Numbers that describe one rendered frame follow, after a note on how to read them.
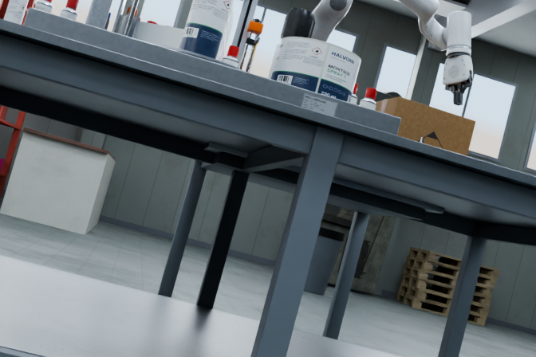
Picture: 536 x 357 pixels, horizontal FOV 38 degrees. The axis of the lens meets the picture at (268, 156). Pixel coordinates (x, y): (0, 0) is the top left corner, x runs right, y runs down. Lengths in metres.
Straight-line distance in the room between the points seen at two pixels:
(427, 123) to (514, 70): 9.78
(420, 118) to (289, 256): 1.24
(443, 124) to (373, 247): 7.65
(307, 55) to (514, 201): 0.56
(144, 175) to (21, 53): 9.43
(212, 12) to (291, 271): 0.61
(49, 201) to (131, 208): 3.29
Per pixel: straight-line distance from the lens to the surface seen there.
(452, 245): 11.94
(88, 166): 7.80
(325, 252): 8.11
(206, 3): 1.78
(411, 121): 2.69
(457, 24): 2.85
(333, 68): 1.80
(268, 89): 1.62
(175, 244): 3.55
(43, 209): 7.84
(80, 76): 1.57
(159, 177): 10.98
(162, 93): 1.57
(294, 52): 1.82
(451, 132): 2.75
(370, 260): 10.33
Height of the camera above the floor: 0.59
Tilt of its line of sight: 5 degrees up
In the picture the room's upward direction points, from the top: 15 degrees clockwise
